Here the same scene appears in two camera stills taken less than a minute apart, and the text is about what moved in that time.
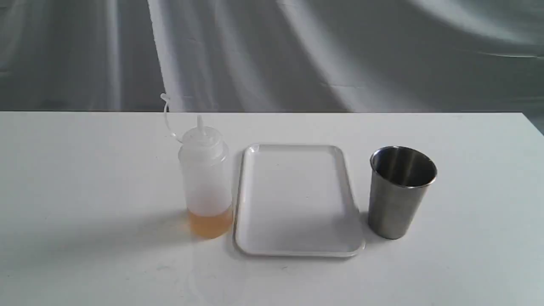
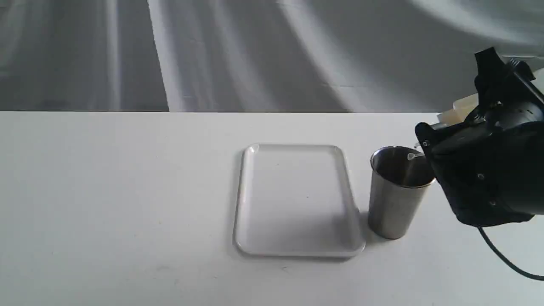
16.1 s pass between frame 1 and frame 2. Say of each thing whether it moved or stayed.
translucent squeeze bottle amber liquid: moved
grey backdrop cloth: stayed
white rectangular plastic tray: stayed
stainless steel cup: stayed
